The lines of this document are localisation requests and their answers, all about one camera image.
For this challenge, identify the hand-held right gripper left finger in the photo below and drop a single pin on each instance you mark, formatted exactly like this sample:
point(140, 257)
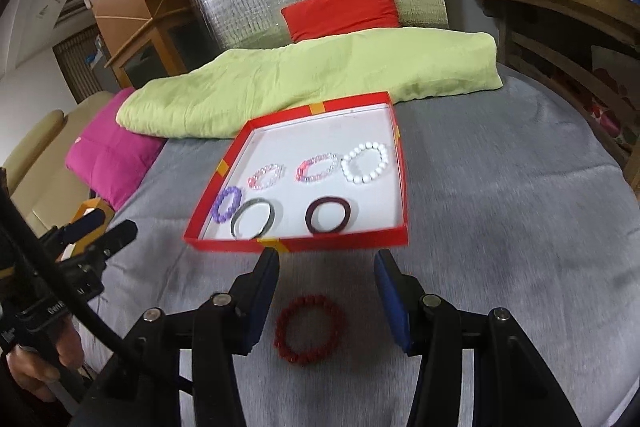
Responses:
point(265, 287)

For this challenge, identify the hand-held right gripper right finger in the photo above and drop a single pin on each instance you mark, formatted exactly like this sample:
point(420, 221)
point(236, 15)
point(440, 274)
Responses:
point(392, 302)

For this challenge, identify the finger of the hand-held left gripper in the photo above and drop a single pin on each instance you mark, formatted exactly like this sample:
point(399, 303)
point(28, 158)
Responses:
point(90, 223)
point(117, 237)

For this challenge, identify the clear grey bangle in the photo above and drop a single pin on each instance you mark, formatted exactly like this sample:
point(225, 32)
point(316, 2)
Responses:
point(237, 224)

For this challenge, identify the dark maroon bangle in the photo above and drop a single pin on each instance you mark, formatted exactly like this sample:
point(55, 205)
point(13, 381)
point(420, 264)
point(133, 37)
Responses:
point(312, 222)

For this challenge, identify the red shallow cardboard box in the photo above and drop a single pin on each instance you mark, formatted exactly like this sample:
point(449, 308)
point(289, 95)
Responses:
point(310, 187)

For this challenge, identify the person's left hand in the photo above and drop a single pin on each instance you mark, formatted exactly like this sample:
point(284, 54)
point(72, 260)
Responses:
point(35, 362)

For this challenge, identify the beige sofa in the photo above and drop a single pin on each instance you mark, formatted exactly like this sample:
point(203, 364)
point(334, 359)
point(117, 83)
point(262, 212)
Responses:
point(45, 167)

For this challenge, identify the magenta pillow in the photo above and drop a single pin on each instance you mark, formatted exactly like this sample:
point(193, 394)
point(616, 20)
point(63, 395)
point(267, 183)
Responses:
point(110, 152)

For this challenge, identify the light green blanket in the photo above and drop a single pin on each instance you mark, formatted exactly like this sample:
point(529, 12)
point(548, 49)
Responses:
point(300, 77)

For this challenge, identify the small red pillow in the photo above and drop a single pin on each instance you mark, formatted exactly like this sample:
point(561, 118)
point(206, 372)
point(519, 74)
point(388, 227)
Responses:
point(345, 7)

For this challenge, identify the wooden bench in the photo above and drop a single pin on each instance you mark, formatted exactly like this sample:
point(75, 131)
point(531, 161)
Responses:
point(550, 2)

